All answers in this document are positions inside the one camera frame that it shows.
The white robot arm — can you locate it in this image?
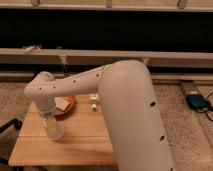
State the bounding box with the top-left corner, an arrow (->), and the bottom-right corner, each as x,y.
24,60 -> 176,171

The black chair frame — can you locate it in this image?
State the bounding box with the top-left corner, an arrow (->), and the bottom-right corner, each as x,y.
0,118 -> 24,171

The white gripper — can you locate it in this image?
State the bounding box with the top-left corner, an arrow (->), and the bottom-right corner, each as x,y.
35,98 -> 57,130

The wooden table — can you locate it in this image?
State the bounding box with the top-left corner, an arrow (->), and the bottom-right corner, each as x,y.
9,95 -> 116,166

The orange round plate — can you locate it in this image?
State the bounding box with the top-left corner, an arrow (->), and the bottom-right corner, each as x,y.
55,96 -> 75,116

